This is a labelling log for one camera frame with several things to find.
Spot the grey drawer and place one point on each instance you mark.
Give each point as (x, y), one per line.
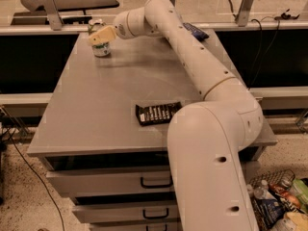
(159, 226)
(130, 211)
(111, 181)

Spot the left metal bracket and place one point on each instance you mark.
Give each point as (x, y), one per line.
(54, 19)

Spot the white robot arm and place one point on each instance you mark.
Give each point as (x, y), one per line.
(203, 138)

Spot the bottom grey drawer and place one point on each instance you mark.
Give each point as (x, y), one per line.
(159, 226)

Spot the middle grey drawer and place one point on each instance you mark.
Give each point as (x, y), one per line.
(130, 211)

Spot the right metal bracket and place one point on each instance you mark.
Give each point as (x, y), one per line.
(243, 13)

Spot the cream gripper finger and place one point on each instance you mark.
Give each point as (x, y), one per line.
(103, 35)

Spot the top grey drawer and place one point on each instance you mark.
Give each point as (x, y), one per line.
(111, 181)

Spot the red snack bag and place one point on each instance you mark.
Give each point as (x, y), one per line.
(284, 193)

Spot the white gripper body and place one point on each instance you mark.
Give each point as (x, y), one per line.
(122, 26)

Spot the grey drawer cabinet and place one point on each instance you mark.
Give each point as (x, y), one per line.
(90, 120)

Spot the blue bag in basket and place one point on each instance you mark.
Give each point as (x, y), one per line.
(271, 211)

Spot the clear water bottle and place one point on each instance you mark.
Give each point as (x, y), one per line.
(262, 190)

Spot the blue chip bag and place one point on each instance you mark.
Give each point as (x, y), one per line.
(196, 32)

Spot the black snack bar wrapper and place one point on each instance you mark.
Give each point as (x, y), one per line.
(156, 114)

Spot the wire basket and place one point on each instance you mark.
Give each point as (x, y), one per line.
(283, 178)

